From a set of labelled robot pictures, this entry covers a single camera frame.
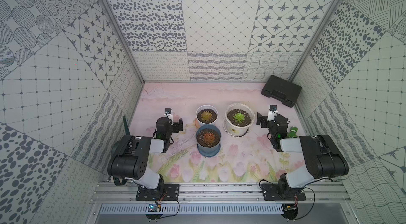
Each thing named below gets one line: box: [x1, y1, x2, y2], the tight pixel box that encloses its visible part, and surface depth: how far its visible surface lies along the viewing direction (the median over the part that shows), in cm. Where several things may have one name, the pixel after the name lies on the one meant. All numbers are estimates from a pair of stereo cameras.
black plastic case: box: [261, 75, 303, 108], surface depth 112 cm
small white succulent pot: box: [195, 104, 219, 125], surface depth 92 cm
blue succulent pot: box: [195, 124, 221, 158], surface depth 85 cm
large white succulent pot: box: [223, 102, 256, 137], surface depth 91 cm
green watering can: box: [122, 115, 131, 136], surface depth 85 cm
